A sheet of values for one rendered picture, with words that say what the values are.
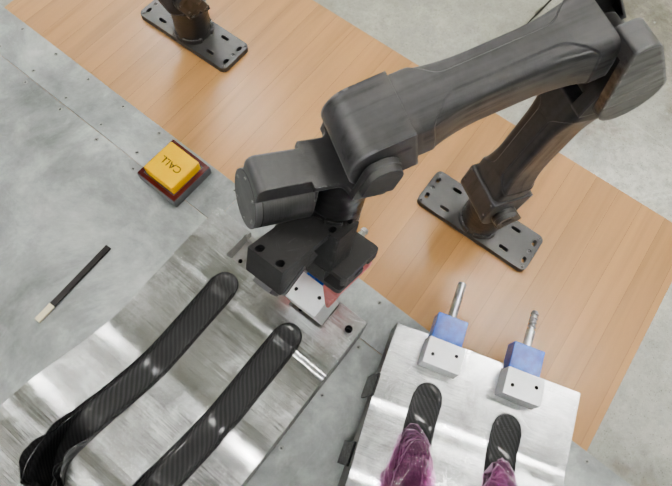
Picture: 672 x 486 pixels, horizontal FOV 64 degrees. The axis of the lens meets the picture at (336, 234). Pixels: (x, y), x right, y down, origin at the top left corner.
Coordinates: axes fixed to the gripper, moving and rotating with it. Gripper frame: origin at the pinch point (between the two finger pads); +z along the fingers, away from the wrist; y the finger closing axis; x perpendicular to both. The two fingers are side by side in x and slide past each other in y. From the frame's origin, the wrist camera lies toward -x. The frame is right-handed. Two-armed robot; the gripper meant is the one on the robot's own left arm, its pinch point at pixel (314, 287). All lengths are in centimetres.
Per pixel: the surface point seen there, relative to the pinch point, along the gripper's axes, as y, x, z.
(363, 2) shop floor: -86, 143, 36
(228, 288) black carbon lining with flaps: -10.4, -3.9, 6.4
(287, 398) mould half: 4.6, -8.4, 10.5
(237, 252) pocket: -13.9, 1.4, 6.5
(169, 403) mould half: -5.7, -18.0, 11.7
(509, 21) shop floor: -39, 174, 31
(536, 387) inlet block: 28.1, 13.1, 6.9
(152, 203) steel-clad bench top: -32.2, 1.5, 10.4
